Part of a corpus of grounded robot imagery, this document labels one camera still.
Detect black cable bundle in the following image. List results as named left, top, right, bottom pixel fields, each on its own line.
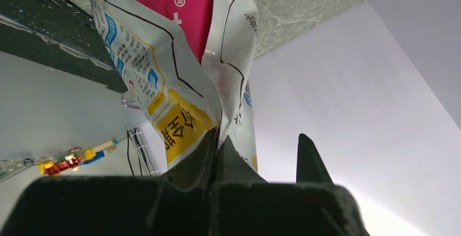
left=126, top=128, right=159, bottom=177

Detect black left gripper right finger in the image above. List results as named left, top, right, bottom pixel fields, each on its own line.
left=210, top=134, right=368, bottom=235

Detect pet food bag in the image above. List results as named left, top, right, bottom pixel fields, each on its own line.
left=90, top=0, right=258, bottom=170

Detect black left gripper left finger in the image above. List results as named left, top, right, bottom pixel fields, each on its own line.
left=1, top=129, right=217, bottom=235

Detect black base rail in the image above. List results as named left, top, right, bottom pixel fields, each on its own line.
left=1, top=0, right=127, bottom=93

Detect red yellow toy parts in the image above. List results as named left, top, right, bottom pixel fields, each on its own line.
left=38, top=140, right=119, bottom=176

